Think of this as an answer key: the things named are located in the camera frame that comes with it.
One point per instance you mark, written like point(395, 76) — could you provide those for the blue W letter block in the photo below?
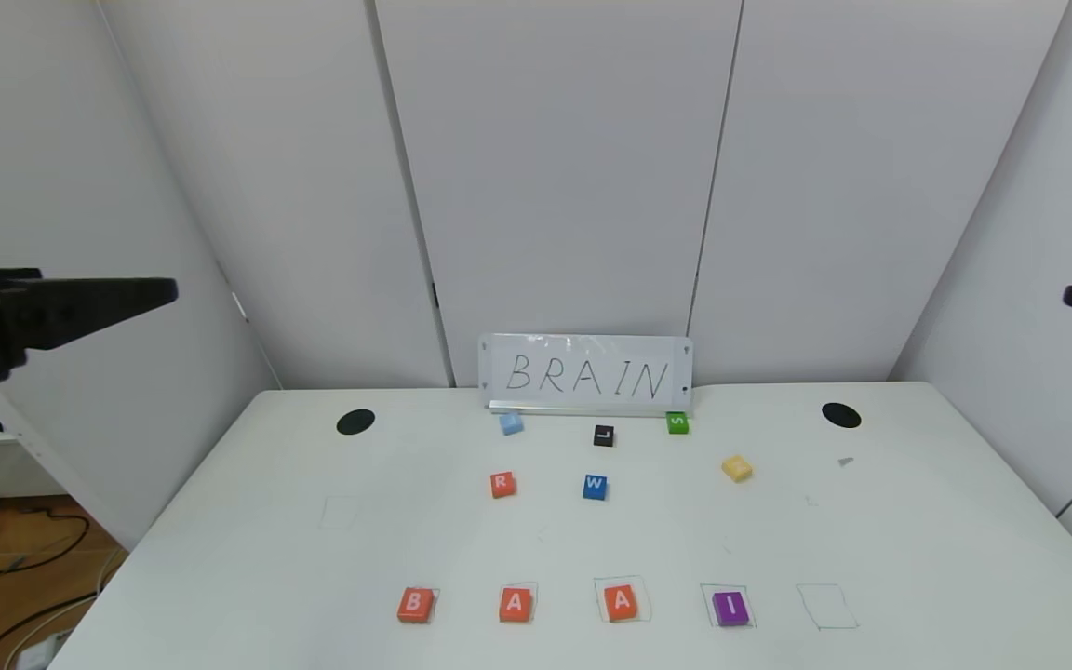
point(594, 487)

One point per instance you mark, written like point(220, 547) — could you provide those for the yellow letter block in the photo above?
point(737, 468)

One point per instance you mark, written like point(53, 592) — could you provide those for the purple I letter block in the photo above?
point(730, 608)

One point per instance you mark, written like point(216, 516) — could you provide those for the orange R letter block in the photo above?
point(502, 484)

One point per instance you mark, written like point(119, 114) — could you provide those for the white power strip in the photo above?
point(38, 656)

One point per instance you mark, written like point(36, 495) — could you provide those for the orange A letter block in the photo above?
point(515, 604)
point(621, 602)

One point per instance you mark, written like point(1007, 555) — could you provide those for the black round table grommet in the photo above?
point(355, 422)
point(841, 415)

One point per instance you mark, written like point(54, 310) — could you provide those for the black L letter block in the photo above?
point(603, 435)

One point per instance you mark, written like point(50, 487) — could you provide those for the white BRAIN sign board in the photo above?
point(584, 376)

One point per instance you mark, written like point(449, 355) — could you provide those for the orange B letter block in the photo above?
point(416, 604)

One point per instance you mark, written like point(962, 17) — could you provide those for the green S letter block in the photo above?
point(677, 422)

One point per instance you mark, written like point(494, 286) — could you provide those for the light blue letter block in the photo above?
point(511, 424)

